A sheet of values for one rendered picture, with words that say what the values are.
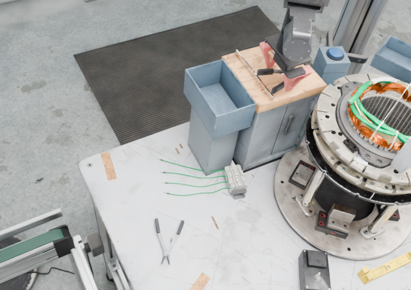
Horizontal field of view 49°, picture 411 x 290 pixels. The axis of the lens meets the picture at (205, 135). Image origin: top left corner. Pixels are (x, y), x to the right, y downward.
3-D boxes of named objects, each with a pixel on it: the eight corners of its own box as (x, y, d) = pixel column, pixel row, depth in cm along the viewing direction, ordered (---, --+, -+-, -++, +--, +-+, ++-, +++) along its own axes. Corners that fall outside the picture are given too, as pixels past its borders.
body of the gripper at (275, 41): (287, 73, 99) (295, 48, 93) (263, 43, 104) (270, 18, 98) (311, 65, 101) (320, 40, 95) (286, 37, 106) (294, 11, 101)
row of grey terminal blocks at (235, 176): (247, 197, 123) (249, 189, 119) (230, 200, 122) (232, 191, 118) (237, 167, 129) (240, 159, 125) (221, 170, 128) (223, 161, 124)
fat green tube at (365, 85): (348, 108, 97) (351, 101, 95) (336, 96, 99) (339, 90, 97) (396, 87, 102) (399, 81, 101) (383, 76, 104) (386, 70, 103)
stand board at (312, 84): (257, 114, 107) (259, 107, 105) (220, 63, 117) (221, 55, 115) (325, 91, 114) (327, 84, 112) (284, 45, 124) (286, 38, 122)
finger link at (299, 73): (281, 101, 105) (291, 73, 97) (265, 80, 108) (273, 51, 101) (304, 93, 107) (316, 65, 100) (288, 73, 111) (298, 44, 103)
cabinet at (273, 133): (241, 174, 127) (258, 113, 107) (211, 127, 137) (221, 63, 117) (297, 153, 134) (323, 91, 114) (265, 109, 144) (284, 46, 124)
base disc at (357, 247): (337, 287, 108) (338, 286, 107) (246, 168, 127) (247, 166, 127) (443, 218, 123) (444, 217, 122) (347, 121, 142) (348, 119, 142)
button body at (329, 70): (323, 122, 143) (351, 62, 123) (303, 123, 142) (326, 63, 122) (317, 106, 147) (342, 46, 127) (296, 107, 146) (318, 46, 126)
